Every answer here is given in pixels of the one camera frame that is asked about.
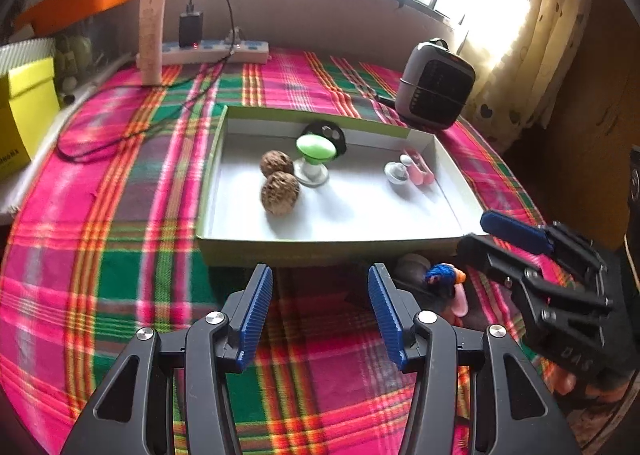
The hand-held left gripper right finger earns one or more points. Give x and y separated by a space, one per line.
387 320

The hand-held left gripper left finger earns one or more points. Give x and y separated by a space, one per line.
255 315

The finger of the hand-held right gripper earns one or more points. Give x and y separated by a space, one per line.
480 250
515 230

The blue orange knitted toy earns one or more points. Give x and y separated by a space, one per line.
442 274

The pink grey folding holder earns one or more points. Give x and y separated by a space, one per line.
420 172

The grey white suction stand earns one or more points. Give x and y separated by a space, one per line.
397 175

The green white cardboard box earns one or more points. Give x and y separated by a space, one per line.
350 205

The brown walnut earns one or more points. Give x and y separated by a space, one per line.
276 164
280 192

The green white mushroom massager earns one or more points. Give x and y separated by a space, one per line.
315 147

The black round key fob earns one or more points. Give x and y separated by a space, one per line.
330 130

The person's right hand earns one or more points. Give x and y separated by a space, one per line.
565 382

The plaid tablecloth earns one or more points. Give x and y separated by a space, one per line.
125 235

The grey space heater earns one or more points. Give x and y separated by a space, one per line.
435 85

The heart print curtain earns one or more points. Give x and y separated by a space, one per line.
530 60

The white power strip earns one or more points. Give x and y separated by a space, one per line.
250 50

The black charger adapter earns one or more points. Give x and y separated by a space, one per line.
191 30

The cream lotion tube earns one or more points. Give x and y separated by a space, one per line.
151 40

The yellow cardboard box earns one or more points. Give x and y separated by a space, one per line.
25 120

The clear storage bin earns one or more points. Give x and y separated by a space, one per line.
80 50

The green white striped box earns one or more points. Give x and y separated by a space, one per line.
25 50

